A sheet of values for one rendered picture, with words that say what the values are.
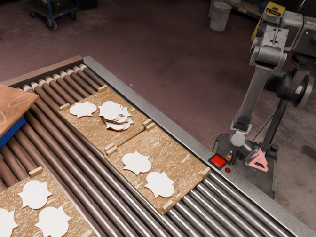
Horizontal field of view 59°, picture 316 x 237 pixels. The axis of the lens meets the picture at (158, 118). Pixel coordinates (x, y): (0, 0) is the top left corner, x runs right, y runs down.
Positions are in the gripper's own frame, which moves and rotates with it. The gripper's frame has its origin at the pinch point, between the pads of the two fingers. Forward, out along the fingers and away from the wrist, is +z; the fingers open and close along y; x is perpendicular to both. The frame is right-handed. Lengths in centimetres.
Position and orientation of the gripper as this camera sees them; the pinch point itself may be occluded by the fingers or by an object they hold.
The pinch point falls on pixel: (265, 166)
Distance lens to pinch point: 135.0
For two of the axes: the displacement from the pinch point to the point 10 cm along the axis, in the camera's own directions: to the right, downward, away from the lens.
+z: 7.1, 6.9, -1.7
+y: -3.3, 1.1, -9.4
